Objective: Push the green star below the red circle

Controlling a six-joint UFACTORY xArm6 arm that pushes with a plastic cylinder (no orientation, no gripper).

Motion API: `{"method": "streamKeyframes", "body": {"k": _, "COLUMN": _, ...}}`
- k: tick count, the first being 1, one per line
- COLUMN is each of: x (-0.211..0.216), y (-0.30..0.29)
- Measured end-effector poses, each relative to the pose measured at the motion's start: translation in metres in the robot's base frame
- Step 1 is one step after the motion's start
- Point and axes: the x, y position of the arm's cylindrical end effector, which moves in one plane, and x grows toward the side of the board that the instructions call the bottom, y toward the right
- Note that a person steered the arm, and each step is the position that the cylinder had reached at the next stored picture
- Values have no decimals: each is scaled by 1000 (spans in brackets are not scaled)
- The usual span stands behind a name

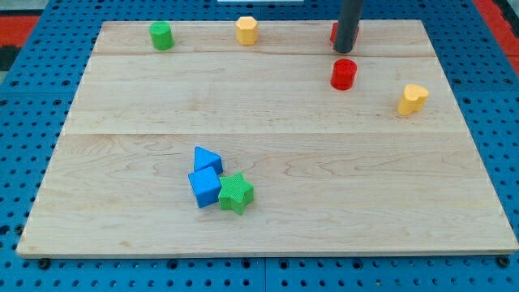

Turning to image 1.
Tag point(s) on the light wooden board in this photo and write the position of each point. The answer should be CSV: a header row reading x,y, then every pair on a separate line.
x,y
335,173

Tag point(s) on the green star block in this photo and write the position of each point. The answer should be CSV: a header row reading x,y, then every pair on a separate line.
x,y
236,193

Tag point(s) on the yellow heart block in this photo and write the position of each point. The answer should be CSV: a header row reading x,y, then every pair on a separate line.
x,y
412,100

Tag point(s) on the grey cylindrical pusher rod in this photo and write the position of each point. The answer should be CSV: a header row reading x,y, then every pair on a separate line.
x,y
347,25

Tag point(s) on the green cylinder block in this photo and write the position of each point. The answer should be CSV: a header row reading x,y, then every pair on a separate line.
x,y
161,35

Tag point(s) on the yellow hexagon block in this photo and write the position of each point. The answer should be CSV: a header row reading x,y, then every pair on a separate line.
x,y
247,30

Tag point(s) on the blue cube block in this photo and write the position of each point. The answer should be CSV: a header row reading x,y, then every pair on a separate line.
x,y
206,186

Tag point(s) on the red block behind rod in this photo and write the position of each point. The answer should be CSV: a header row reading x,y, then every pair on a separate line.
x,y
333,34

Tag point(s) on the blue triangle block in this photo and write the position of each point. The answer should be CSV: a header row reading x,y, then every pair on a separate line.
x,y
204,158

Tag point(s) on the red cylinder block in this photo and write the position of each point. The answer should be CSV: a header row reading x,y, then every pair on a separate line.
x,y
343,74

